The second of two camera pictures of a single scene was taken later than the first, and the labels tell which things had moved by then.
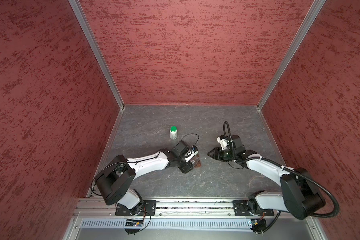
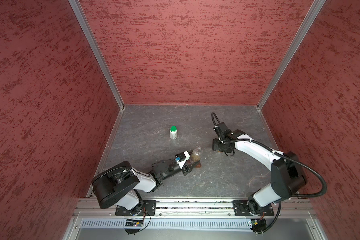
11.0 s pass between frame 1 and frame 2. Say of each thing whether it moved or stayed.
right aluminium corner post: stayed
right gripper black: moved
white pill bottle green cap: stayed
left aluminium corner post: stayed
